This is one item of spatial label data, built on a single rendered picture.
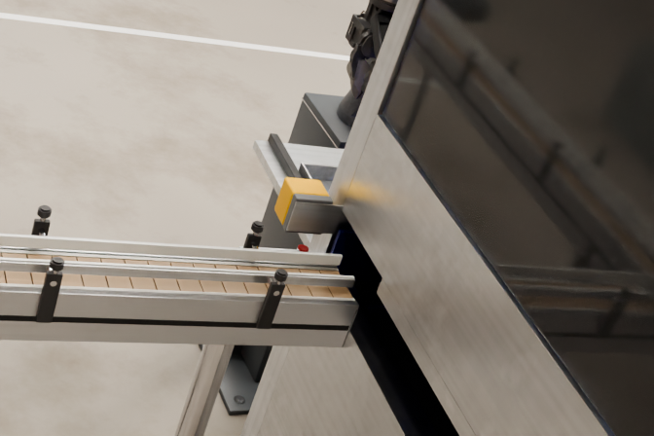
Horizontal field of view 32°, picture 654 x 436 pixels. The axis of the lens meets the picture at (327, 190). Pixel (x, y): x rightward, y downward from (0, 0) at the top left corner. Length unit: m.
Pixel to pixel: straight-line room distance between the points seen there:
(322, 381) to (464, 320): 0.47
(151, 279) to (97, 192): 1.99
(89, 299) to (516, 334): 0.64
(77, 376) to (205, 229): 0.90
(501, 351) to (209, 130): 2.91
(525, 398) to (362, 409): 0.45
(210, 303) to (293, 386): 0.39
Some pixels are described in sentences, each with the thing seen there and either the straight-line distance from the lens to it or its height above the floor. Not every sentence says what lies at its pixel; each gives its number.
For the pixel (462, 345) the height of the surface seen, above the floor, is 1.09.
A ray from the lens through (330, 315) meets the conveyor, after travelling 1.92.
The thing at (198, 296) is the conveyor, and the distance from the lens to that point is 1.82.
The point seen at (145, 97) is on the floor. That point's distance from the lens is 4.48.
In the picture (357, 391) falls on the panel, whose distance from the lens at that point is 1.93.
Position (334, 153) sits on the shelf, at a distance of 2.50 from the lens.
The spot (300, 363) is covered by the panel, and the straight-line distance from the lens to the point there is 2.14.
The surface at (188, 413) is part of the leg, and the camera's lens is 2.05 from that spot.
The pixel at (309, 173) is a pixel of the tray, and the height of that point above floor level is 0.89.
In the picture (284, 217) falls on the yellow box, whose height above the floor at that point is 0.98.
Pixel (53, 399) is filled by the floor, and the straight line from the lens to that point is 2.99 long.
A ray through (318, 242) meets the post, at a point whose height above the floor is 0.92.
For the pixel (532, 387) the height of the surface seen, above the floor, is 1.15.
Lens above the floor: 1.98
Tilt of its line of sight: 28 degrees down
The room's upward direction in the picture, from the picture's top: 20 degrees clockwise
